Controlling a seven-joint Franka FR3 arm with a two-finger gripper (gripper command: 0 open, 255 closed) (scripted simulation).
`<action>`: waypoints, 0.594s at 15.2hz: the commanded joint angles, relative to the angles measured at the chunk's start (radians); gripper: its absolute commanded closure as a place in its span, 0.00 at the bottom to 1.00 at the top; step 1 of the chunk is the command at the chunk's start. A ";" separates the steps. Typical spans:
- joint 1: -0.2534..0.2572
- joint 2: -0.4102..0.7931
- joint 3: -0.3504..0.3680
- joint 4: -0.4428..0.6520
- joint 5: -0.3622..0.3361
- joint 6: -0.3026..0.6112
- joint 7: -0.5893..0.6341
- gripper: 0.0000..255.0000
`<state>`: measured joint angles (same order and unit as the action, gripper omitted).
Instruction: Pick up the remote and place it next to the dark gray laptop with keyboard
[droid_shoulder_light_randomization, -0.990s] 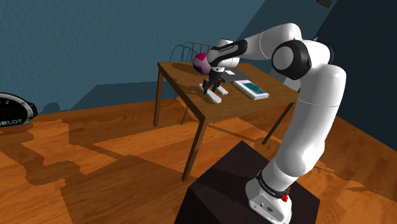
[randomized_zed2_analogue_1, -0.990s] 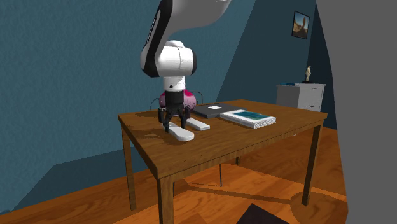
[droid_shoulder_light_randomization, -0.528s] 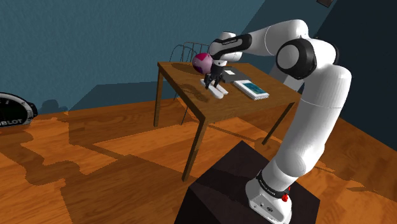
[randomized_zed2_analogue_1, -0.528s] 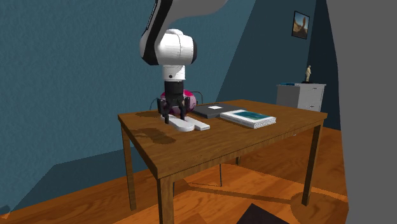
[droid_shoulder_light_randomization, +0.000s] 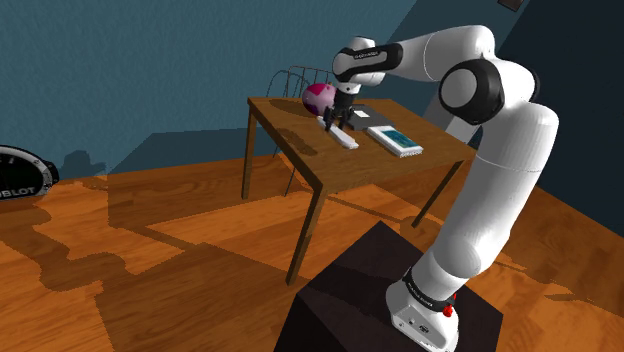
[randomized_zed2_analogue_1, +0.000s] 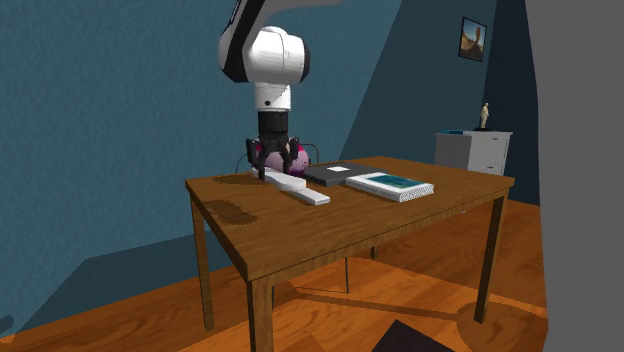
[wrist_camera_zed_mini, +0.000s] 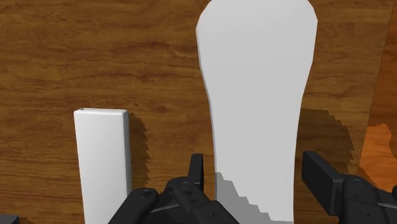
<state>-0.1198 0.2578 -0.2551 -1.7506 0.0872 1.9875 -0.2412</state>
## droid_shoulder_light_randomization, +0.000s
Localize white remote control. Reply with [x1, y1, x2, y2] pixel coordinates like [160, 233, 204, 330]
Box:
[316, 115, 360, 151]

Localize white tablet with blue screen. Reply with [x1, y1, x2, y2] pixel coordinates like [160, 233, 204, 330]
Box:
[366, 125, 425, 159]

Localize black round wall clock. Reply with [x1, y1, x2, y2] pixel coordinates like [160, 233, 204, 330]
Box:
[0, 144, 61, 202]

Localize wire frame chair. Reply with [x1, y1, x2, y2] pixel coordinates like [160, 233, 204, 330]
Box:
[265, 65, 336, 100]

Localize dark robot stand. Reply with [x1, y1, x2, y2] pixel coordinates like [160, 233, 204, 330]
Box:
[273, 220, 504, 352]

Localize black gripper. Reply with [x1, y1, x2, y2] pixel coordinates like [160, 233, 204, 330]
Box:
[323, 90, 356, 133]

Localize dark grey flat book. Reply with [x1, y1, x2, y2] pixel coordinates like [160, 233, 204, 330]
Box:
[344, 103, 394, 132]

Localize brown wooden table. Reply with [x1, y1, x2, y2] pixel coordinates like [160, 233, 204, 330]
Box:
[241, 96, 477, 287]

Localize pink and white ball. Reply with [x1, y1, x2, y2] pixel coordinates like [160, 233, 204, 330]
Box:
[301, 82, 338, 118]

